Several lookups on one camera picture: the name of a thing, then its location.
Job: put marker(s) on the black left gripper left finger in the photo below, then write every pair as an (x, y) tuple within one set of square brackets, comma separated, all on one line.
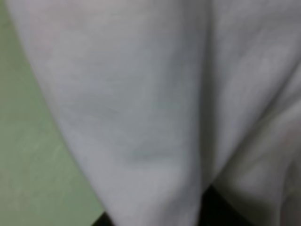
[(103, 220)]

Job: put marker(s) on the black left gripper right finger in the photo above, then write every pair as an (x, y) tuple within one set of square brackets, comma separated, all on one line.
[(216, 211)]

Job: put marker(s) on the white short sleeve shirt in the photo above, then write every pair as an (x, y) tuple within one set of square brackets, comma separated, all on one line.
[(158, 100)]

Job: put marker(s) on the green plastic tray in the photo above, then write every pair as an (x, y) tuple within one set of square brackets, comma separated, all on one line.
[(40, 184)]

